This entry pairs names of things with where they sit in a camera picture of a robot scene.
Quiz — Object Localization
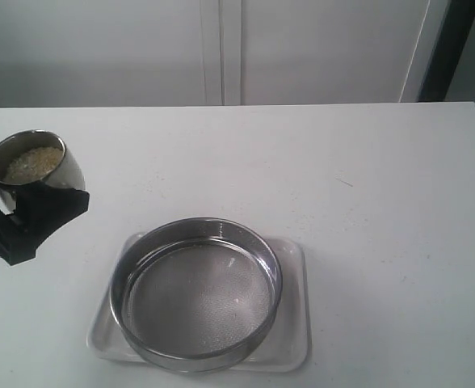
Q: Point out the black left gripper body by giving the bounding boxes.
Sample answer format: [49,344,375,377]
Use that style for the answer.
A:
[0,210,36,266]

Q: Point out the rice and millet grains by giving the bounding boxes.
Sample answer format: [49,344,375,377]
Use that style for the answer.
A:
[3,147,63,184]

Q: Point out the stainless steel cup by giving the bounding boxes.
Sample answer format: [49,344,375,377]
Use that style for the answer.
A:
[0,129,86,211]

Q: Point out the round steel mesh sieve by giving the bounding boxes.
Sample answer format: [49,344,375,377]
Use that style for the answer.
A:
[108,217,283,373]

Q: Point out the white cabinet doors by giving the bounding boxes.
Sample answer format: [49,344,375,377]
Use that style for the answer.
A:
[0,1,448,108]

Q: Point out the white plastic tray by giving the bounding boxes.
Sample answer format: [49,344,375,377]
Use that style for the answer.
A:
[86,237,310,373]

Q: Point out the dark grey post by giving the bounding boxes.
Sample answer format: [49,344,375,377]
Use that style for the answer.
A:
[418,0,475,103]

